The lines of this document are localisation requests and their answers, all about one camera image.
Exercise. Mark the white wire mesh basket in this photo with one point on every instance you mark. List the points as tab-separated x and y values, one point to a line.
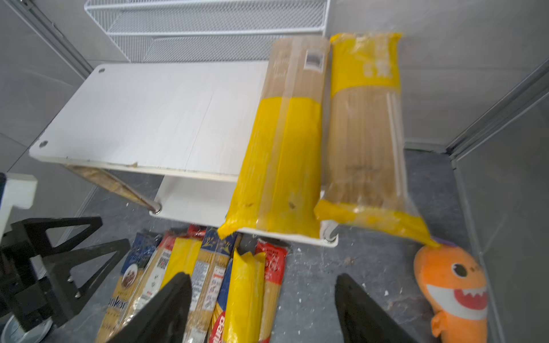
203	31

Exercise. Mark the clear blue-end spaghetti bag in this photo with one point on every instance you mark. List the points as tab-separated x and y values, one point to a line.
206	279

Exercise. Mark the yellow-top spaghetti bag barcode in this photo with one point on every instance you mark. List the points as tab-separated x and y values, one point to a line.
245	298

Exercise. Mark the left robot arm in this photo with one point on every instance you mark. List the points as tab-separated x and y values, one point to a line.
46	275

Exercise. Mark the blue tan spaghetti bag leftmost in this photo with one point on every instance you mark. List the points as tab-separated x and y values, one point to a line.
141	251

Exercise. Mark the white two-tier shelf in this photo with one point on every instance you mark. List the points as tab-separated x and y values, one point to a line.
190	123

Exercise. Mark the red spaghetti bag left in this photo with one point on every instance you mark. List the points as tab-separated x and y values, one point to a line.
154	273

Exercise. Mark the white round clock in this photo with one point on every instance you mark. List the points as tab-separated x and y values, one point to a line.
13	332

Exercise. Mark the red spaghetti bag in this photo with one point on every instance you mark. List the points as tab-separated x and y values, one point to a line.
275	264
154	273

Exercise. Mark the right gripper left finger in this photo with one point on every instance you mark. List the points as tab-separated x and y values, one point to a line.
164	318

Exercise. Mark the red spaghetti bag right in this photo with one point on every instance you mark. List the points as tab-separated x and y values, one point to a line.
275	264

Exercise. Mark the blue Barilla spaghetti bag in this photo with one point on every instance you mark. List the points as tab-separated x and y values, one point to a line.
218	318

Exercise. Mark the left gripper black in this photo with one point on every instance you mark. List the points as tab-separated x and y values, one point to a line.
74	275

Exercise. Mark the yellow-end spaghetti bag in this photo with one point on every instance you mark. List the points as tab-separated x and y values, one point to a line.
366	171

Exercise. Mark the half yellow spaghetti bag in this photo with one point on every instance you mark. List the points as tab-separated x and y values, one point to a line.
280	179

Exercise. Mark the orange shark plush toy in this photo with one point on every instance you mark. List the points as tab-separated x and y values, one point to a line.
456	288

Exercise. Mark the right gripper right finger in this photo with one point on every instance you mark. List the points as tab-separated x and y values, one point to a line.
361	318

